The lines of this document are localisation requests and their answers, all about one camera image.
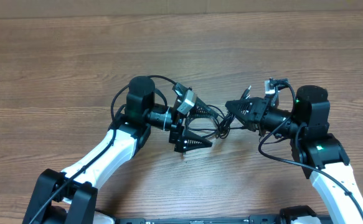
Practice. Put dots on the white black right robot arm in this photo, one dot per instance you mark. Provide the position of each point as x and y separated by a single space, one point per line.
319 153

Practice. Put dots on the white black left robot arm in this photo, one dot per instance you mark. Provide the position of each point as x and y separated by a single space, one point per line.
70 196

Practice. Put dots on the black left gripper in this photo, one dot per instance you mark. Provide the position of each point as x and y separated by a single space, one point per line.
179 135

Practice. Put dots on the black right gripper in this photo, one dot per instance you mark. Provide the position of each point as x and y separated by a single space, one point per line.
256 106

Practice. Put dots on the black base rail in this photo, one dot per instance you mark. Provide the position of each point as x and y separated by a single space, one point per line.
252 219

